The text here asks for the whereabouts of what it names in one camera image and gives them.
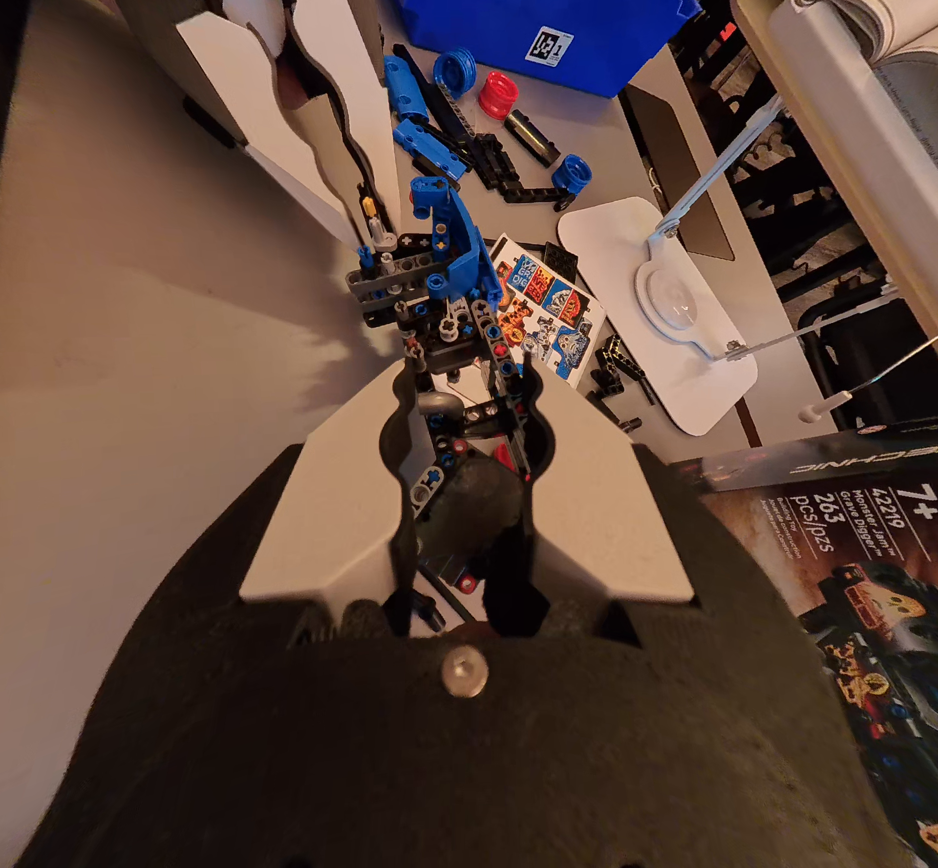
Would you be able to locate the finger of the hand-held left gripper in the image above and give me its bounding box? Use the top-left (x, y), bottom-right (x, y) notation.
top-left (174, 9), bottom-right (362, 246)
top-left (288, 0), bottom-right (405, 239)

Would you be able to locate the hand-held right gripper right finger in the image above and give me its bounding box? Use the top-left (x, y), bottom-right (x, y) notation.
top-left (485, 353), bottom-right (696, 638)

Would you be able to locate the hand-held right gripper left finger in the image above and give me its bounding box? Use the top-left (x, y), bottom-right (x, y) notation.
top-left (239, 358), bottom-right (420, 638)

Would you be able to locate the long black toy beam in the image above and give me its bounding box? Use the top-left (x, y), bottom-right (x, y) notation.
top-left (392, 43), bottom-right (477, 151)

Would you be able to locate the blue and black toy chassis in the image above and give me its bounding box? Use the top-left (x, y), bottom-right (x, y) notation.
top-left (344, 175), bottom-right (551, 630)

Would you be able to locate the grey desk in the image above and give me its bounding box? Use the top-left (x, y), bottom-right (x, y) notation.
top-left (0, 0), bottom-right (840, 854)

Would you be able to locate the blue curved toy panel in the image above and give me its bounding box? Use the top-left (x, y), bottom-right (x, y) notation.
top-left (383, 54), bottom-right (429, 123)

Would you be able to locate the blue toy wheel rim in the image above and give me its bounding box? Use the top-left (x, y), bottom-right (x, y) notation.
top-left (551, 154), bottom-right (592, 196)
top-left (432, 47), bottom-right (476, 93)

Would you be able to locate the blue toy panel block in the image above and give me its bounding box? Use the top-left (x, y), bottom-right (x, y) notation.
top-left (392, 120), bottom-right (471, 178)

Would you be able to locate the black dimpled pad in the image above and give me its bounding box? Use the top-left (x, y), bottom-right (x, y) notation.
top-left (0, 0), bottom-right (36, 143)

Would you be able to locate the red toy wheel rim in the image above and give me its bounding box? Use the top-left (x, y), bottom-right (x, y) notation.
top-left (478, 71), bottom-right (521, 120)

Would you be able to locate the toy truck set box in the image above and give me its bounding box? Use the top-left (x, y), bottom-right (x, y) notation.
top-left (670, 424), bottom-right (938, 865)

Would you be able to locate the black curved toy panel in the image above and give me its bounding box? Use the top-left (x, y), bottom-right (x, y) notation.
top-left (504, 109), bottom-right (562, 167)

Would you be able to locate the colourful sticker sheet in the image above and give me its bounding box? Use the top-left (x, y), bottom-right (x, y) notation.
top-left (484, 232), bottom-right (608, 389)

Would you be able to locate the thin black toy beam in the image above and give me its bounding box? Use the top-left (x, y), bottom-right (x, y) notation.
top-left (502, 182), bottom-right (574, 213)

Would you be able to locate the dark brown mat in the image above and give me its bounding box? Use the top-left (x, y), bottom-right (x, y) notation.
top-left (623, 85), bottom-right (736, 260)

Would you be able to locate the black toy frame block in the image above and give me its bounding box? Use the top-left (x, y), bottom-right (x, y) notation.
top-left (469, 133), bottom-right (521, 189)

